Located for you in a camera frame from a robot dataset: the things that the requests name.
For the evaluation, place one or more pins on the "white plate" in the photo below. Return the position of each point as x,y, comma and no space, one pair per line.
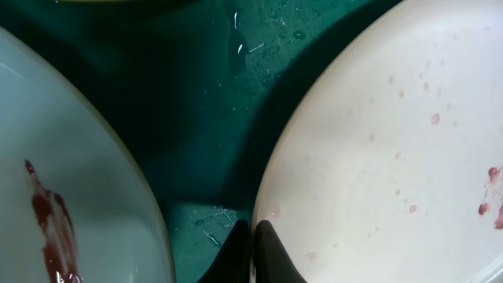
390,169

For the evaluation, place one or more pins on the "light blue plate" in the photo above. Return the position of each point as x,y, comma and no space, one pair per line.
67,179

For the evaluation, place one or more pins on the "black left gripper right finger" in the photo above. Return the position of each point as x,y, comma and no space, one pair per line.
271,260

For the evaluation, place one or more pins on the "blue plastic tray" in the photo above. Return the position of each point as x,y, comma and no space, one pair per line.
198,91

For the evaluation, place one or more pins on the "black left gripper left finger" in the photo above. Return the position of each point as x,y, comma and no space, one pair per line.
232,263

